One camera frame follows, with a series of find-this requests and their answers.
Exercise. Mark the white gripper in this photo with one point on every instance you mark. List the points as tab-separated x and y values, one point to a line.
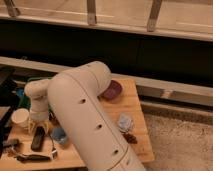
39	111

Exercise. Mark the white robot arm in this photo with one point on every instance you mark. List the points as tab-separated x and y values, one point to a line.
72	95

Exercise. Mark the small metal cup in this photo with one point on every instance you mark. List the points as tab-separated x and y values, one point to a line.
53	119

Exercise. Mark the black eraser block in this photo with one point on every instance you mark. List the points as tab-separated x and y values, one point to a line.
38	139

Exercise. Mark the white paper cup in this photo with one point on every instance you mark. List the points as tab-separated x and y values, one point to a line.
20	117

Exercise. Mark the blue plastic cup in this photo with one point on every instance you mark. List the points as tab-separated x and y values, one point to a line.
59	135

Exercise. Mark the green plastic tray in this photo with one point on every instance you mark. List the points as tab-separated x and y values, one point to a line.
22	100

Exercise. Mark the metal fork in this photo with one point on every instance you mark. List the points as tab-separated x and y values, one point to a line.
54	150

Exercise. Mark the purple bowl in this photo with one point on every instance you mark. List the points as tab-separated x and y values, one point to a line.
113	91

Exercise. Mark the light blue cloth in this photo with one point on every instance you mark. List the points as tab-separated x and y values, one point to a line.
125	123

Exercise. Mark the dark red grapes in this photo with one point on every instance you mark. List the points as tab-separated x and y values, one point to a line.
130	138

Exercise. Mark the black handled tool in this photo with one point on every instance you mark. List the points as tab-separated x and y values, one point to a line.
32	158

